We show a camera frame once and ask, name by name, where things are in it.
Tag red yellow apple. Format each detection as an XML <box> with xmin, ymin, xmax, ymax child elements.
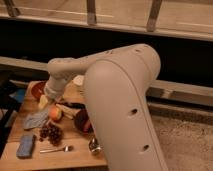
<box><xmin>49</xmin><ymin>106</ymin><xmax>62</xmax><ymax>122</ymax></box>

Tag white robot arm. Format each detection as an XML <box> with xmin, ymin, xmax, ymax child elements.
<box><xmin>44</xmin><ymin>44</ymin><xmax>168</xmax><ymax>171</ymax></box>

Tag orange bowl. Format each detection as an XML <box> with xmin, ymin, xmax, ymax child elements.
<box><xmin>31</xmin><ymin>81</ymin><xmax>46</xmax><ymax>100</ymax></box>

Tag grey cloth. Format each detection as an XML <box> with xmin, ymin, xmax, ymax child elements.
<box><xmin>23</xmin><ymin>108</ymin><xmax>48</xmax><ymax>130</ymax></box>

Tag bunch of red grapes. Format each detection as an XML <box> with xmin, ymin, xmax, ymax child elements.
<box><xmin>39</xmin><ymin>122</ymin><xmax>63</xmax><ymax>146</ymax></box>

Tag white cup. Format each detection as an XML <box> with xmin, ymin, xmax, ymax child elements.
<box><xmin>73</xmin><ymin>75</ymin><xmax>84</xmax><ymax>87</ymax></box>

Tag purple bowl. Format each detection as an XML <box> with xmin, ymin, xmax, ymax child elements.
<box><xmin>74</xmin><ymin>109</ymin><xmax>93</xmax><ymax>133</ymax></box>

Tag blue sponge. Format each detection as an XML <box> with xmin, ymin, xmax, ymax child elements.
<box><xmin>16</xmin><ymin>134</ymin><xmax>36</xmax><ymax>159</ymax></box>

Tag small metal cup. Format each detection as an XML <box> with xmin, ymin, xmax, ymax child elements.
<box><xmin>89</xmin><ymin>138</ymin><xmax>101</xmax><ymax>155</ymax></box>

